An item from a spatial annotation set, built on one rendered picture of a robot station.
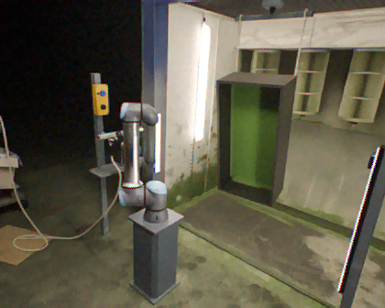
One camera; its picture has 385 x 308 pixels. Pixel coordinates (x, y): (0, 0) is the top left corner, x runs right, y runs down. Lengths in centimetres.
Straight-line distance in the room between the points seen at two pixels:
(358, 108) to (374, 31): 71
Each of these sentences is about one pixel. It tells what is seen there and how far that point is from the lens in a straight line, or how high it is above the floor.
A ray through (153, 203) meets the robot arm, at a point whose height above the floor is 79.
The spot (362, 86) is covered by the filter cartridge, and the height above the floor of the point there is 161.
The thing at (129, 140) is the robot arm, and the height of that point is 124.
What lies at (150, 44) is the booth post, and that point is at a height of 191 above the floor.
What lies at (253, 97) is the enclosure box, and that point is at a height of 148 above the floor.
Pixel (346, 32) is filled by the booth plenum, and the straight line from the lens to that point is 337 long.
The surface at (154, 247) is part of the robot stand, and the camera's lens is 207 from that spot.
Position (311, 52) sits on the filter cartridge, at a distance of 349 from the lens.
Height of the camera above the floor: 175
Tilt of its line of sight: 19 degrees down
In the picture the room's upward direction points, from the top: 3 degrees clockwise
